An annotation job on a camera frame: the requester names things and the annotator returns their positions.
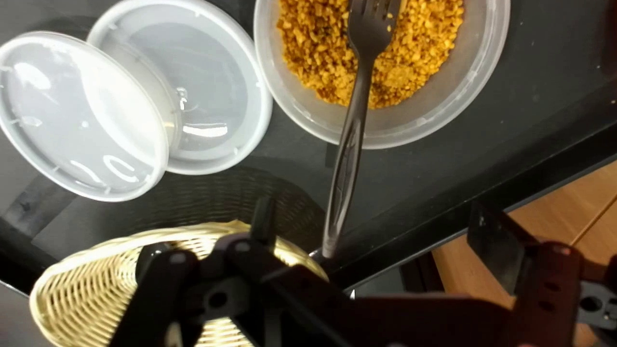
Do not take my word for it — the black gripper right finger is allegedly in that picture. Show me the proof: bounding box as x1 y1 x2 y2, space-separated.
467 205 617 347

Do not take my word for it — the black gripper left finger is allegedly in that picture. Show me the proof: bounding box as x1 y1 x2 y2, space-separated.
112 197 347 347

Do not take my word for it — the woven wicker basket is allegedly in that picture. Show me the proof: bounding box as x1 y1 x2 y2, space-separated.
27 218 332 347

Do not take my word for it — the clear lunchbox with food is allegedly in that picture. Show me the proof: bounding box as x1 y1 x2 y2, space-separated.
255 0 511 149

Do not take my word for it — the clear plastic lid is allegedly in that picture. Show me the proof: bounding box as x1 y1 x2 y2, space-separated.
0 31 170 203

